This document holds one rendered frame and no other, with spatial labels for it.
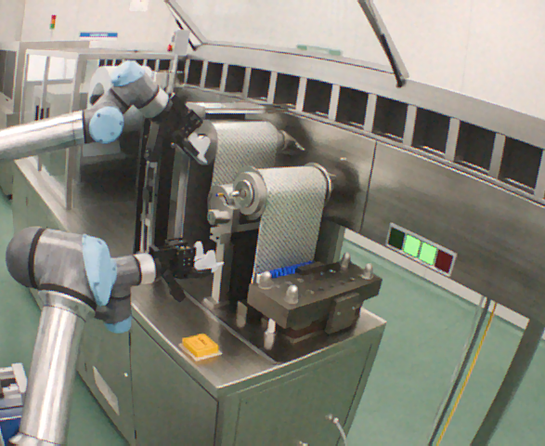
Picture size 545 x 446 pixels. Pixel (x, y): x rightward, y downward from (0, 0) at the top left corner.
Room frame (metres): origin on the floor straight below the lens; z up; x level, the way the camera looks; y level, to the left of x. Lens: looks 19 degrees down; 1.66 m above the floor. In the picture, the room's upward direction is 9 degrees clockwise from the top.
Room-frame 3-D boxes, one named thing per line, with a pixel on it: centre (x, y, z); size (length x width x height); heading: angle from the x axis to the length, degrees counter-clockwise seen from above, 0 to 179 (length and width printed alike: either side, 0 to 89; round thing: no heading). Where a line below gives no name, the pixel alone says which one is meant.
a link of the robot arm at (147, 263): (1.11, 0.29, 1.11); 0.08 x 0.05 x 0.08; 44
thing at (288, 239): (1.43, -0.06, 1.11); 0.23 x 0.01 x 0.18; 134
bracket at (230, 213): (1.39, 0.13, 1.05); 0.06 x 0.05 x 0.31; 134
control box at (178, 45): (1.81, 0.44, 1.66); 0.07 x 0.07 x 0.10; 28
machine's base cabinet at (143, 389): (2.11, 0.69, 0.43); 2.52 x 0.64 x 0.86; 44
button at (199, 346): (1.11, 0.14, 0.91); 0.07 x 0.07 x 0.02; 44
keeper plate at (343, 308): (1.31, -0.24, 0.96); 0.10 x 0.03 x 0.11; 134
